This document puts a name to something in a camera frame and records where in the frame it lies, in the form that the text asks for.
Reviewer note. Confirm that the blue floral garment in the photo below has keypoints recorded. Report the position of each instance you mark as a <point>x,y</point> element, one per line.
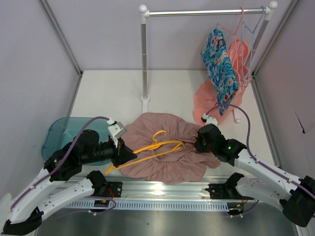
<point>219,68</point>

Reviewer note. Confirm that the white slotted cable duct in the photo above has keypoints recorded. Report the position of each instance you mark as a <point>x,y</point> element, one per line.
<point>149,205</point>

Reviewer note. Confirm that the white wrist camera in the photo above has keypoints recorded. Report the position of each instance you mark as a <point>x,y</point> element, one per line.
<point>116,130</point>
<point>206,119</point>

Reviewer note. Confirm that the teal plastic basket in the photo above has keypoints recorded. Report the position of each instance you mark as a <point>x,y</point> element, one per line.
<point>64,130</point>

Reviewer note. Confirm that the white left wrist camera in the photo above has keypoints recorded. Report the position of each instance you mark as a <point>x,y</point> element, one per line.
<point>116,130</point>

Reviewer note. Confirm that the orange plastic hanger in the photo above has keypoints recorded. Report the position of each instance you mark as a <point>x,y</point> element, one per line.
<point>155,145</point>

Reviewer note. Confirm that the pink wire hanger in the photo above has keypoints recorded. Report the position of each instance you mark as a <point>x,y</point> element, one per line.
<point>236,51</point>

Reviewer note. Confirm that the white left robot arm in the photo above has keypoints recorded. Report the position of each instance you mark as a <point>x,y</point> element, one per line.
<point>38,202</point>

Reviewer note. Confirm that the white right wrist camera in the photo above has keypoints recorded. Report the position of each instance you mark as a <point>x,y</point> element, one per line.
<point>206,119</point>

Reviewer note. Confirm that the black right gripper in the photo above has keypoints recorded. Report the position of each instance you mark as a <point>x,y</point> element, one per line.
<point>198,145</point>

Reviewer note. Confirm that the aluminium mounting rail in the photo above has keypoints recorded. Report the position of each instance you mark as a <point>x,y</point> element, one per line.
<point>138,189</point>

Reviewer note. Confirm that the blue wire hanger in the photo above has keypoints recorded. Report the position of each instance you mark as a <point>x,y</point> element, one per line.
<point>256,33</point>

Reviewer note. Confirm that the white and silver clothes rack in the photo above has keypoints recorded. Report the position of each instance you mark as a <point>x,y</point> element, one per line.
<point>266,13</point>

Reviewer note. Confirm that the salmon pink skirt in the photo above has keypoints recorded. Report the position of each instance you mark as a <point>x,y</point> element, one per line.
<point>206,97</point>

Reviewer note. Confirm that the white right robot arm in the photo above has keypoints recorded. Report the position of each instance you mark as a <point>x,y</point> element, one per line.
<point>292,195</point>

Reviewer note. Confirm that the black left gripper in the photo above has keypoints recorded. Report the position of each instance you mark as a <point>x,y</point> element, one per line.
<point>122,154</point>

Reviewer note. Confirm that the dusty pink pleated garment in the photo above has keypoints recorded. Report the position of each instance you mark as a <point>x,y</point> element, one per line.
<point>176,161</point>

